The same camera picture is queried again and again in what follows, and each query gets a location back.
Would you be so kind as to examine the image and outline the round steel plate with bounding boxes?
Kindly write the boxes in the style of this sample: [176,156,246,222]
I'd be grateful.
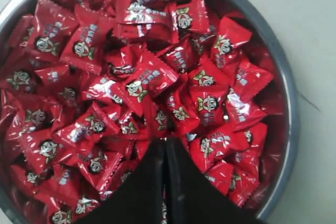
[1,0,300,221]

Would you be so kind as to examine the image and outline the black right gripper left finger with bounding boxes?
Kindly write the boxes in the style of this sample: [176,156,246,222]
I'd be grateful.
[76,140,165,224]

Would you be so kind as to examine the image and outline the pile of red wrapped candies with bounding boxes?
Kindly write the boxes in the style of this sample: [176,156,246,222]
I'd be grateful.
[1,0,274,223]

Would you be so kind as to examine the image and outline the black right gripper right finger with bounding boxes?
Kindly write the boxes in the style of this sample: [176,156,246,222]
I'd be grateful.
[165,137,264,224]

